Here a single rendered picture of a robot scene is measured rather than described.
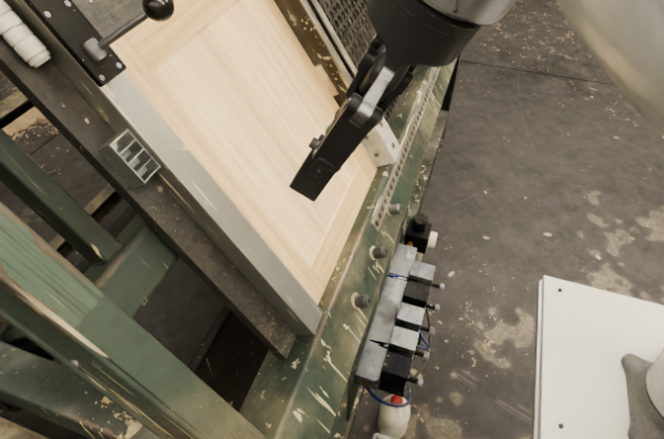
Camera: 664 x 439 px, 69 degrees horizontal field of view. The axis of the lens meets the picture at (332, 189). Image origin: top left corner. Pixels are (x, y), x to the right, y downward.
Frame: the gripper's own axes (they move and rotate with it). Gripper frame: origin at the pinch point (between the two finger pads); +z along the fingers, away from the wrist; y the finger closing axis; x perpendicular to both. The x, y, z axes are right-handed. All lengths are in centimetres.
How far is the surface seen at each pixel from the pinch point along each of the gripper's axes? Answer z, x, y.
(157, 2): 5.0, -26.1, -15.4
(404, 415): 104, 67, -33
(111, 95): 18.0, -27.3, -10.2
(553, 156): 94, 118, -200
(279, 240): 38.5, 2.7, -18.5
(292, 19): 23, -18, -58
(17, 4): 11.9, -40.1, -9.6
